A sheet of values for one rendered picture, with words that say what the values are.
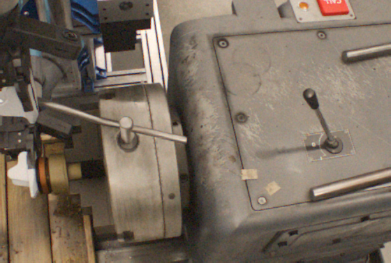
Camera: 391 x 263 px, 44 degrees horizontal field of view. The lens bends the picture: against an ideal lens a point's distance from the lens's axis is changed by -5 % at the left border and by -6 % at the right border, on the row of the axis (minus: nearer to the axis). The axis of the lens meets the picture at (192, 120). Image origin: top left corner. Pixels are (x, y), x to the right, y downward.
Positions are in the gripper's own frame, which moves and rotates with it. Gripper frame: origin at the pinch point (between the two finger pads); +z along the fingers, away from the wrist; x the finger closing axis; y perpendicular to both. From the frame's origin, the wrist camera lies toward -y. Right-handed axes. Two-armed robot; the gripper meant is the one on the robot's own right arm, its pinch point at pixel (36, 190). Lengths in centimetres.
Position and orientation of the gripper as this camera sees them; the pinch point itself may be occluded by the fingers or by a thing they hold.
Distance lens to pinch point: 104.5
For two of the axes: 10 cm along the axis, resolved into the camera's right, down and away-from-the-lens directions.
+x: 0.7, -4.6, -8.9
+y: -9.9, 1.1, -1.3
